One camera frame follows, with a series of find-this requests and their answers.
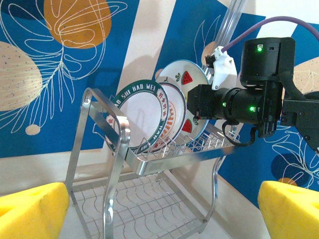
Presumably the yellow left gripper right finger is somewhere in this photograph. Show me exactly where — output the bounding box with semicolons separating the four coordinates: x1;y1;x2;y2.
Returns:
257;181;319;239

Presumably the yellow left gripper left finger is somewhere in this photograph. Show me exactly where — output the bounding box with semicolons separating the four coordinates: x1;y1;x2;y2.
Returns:
0;182;70;239

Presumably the watermelon print plate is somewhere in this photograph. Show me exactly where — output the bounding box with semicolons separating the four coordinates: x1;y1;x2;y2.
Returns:
156;59;210;146

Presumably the orange sunburst plate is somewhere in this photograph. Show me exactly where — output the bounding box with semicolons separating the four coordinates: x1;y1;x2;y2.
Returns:
149;82;187;152

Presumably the green rimmed white plate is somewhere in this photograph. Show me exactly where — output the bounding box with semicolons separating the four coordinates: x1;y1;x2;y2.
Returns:
104;79;170;154

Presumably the steel two-tier dish rack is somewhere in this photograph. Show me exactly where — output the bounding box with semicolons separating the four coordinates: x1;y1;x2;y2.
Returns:
65;87;242;239

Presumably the thin black right gripper cable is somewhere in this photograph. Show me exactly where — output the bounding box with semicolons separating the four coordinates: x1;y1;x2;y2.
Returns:
221;120;257;147

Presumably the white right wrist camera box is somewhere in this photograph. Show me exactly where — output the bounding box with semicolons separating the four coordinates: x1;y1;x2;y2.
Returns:
204;46;237;91

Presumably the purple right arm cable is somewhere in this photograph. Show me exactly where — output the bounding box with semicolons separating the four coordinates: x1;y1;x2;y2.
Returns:
221;16;319;53

